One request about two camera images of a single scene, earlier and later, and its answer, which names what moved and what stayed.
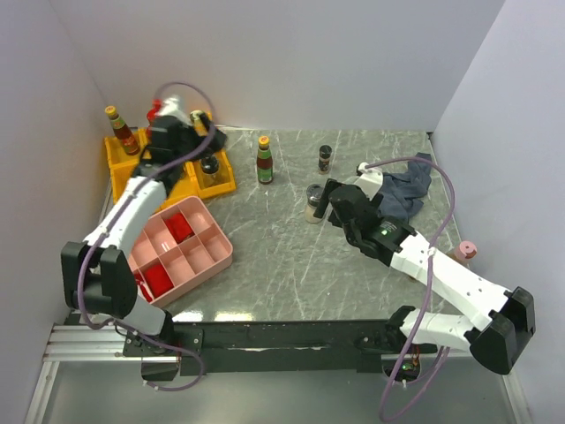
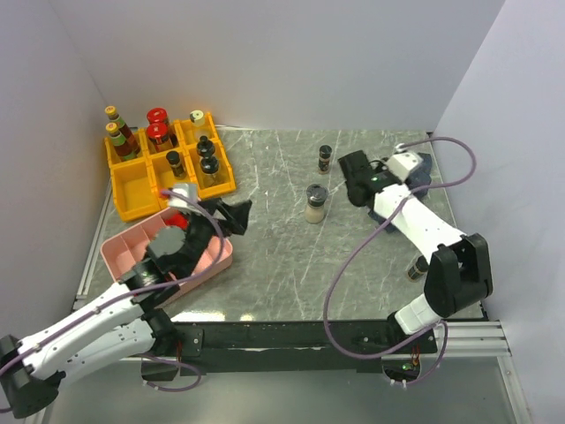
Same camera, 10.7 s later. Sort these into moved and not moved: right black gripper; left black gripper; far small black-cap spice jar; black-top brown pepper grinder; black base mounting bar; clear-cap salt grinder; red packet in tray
Moved: left black gripper; right black gripper
Not moved: far small black-cap spice jar; clear-cap salt grinder; black base mounting bar; red packet in tray; black-top brown pepper grinder
